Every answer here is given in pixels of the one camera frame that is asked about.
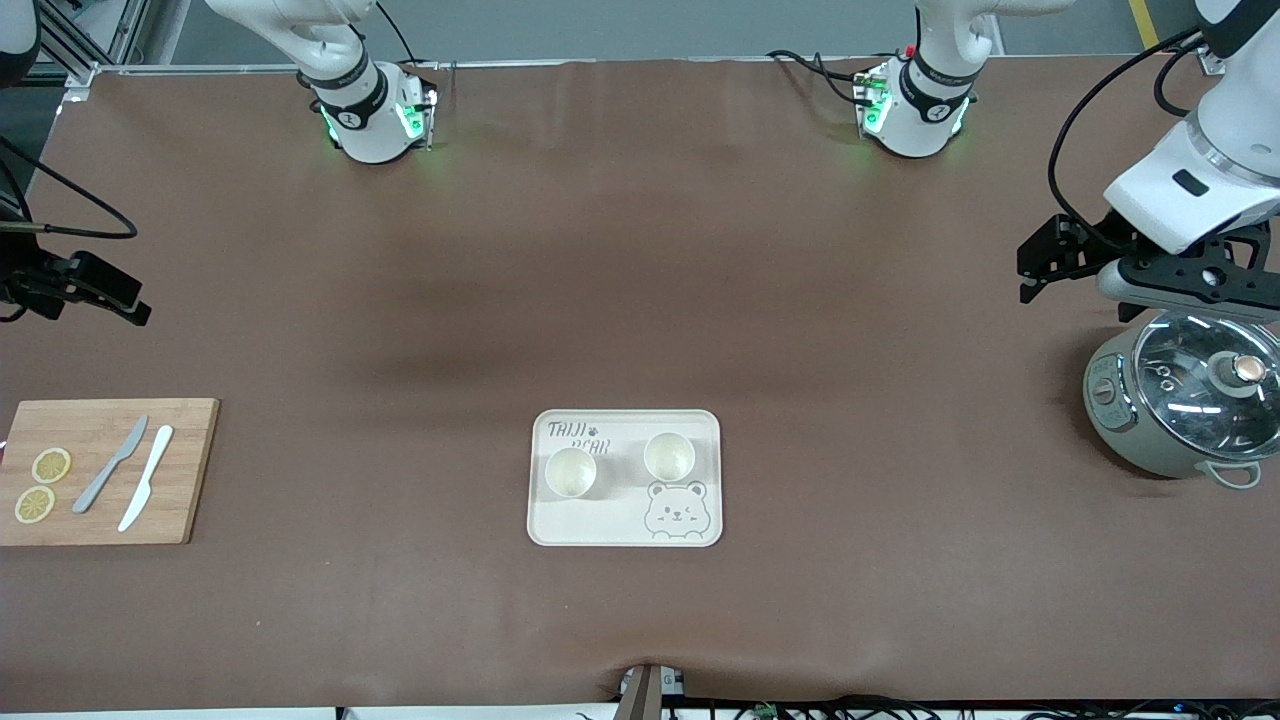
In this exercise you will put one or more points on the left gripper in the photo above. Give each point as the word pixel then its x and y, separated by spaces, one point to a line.
pixel 1085 243

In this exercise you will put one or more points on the white IKEA cup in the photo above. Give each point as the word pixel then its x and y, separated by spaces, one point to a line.
pixel 669 456
pixel 571 472

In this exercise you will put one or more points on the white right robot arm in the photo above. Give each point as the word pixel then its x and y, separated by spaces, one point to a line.
pixel 365 120

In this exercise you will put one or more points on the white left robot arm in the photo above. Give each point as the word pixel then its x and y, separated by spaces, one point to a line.
pixel 925 110

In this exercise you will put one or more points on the wooden cutting board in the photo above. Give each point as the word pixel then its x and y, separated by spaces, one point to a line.
pixel 110 420

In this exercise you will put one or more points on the grey plastic knife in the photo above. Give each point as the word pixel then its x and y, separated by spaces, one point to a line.
pixel 110 465

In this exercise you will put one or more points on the yellow lemon slice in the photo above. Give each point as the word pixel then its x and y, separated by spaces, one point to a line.
pixel 35 504
pixel 51 465

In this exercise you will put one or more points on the white plastic knife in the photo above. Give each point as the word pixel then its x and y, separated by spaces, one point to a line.
pixel 148 475

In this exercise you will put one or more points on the grey-green electric cooking pot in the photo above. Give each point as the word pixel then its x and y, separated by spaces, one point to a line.
pixel 1130 420

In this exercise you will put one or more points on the glass pot lid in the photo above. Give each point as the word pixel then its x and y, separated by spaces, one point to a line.
pixel 1190 400

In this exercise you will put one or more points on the cream bear print tray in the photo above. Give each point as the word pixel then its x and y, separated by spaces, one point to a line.
pixel 620 515

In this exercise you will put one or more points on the aluminium frame rail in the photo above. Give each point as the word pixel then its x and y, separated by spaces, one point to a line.
pixel 90 50

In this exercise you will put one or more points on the grey table clamp mount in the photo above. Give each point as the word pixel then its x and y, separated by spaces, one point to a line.
pixel 650 690

